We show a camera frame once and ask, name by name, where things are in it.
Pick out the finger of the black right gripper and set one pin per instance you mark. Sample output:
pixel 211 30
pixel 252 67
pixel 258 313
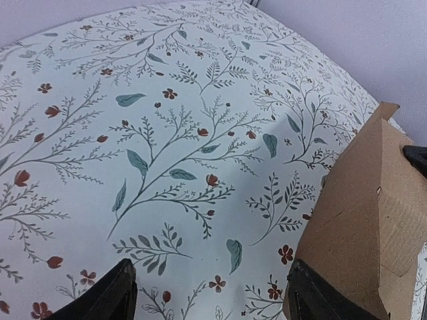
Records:
pixel 416 156

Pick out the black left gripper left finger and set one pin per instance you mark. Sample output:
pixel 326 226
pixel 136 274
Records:
pixel 113 297

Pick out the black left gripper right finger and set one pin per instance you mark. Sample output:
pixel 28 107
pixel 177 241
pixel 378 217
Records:
pixel 334 290

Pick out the brown cardboard box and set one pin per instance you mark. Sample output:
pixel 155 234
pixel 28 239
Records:
pixel 372 207

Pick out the floral patterned table mat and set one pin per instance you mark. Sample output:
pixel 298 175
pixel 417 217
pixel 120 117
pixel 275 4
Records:
pixel 193 138

